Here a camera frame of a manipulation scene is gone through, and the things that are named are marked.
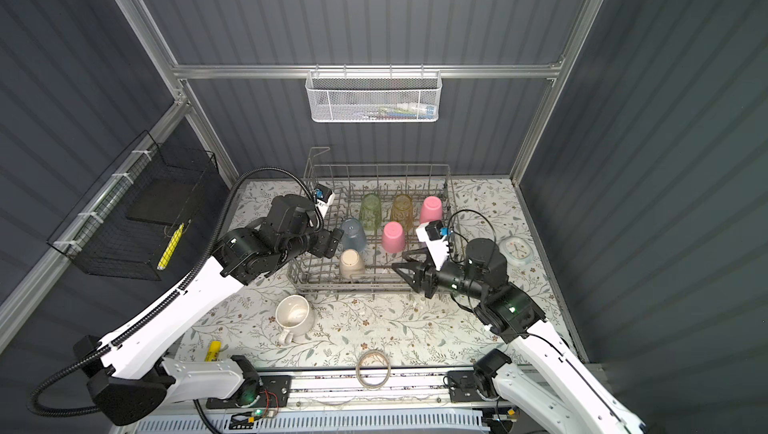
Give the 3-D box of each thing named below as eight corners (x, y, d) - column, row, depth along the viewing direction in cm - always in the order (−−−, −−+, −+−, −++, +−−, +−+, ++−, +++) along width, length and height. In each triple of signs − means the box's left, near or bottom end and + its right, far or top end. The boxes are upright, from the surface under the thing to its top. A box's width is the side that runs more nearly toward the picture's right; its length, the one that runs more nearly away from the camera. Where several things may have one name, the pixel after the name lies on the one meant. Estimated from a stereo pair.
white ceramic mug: (289, 350, 82) (279, 341, 75) (280, 314, 88) (271, 301, 81) (321, 336, 84) (314, 325, 77) (310, 301, 91) (303, 288, 84)
